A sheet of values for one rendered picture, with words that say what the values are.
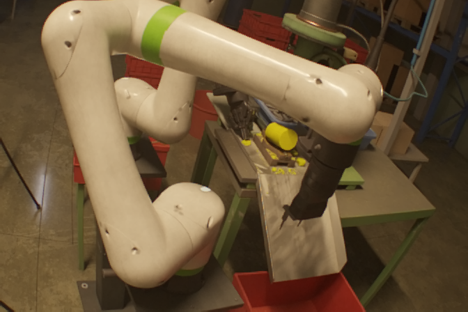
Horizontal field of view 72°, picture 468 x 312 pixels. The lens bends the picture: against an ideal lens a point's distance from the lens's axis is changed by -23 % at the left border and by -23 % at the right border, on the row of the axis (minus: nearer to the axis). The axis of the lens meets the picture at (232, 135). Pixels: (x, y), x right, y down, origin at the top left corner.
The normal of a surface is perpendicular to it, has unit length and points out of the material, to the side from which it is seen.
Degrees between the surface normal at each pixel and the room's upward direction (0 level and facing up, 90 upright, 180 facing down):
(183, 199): 5
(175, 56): 106
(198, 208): 14
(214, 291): 0
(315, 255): 30
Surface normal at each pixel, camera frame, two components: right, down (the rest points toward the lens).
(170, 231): 0.57, -0.64
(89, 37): 0.72, 0.07
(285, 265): 0.38, -0.50
